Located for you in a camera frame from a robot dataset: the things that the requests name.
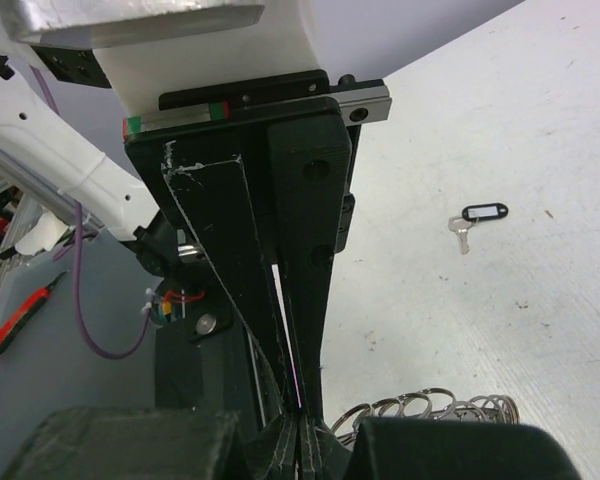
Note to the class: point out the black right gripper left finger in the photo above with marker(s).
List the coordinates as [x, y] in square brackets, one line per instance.
[105, 443]

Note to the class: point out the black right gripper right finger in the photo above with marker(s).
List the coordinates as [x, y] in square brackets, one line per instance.
[388, 448]

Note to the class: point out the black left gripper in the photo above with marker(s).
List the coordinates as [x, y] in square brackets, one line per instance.
[219, 199]

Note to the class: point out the black key tag with key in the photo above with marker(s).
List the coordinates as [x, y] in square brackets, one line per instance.
[470, 217]

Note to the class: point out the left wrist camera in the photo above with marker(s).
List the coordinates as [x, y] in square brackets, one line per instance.
[95, 24]

